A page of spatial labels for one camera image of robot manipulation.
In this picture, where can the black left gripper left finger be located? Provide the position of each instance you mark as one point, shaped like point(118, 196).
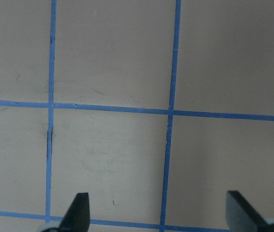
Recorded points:
point(77, 217)

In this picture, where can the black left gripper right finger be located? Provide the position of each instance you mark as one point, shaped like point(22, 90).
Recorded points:
point(241, 216)

